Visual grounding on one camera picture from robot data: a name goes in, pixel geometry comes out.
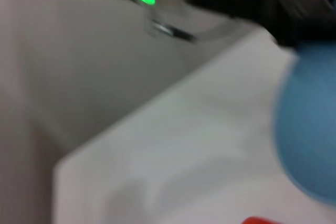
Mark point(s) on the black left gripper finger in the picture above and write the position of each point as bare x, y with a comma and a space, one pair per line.
299, 22

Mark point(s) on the blue plastic bowl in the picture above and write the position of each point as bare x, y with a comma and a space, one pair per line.
312, 119

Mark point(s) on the red tomato toy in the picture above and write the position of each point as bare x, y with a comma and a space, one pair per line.
260, 221

